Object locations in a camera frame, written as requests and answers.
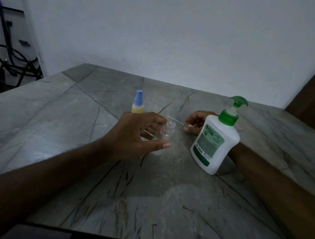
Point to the person's left hand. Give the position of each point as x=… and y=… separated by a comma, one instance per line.
x=128, y=140

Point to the person's right hand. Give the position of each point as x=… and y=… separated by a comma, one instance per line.
x=197, y=123

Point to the white spray cap with tube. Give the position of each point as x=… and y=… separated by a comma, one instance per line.
x=176, y=120

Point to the large white bottle green pump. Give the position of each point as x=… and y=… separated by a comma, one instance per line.
x=214, y=145

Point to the small clear bottle white cap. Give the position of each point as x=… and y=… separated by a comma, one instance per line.
x=168, y=130

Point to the blue spray cap with tube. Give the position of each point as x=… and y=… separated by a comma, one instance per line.
x=138, y=98

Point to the person's left forearm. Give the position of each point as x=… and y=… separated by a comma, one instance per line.
x=49, y=179

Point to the person's right forearm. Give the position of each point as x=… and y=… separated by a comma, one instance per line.
x=278, y=187

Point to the brown wooden door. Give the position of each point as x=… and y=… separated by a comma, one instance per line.
x=302, y=106

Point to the small grey wall bracket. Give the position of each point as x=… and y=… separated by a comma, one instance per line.
x=24, y=42

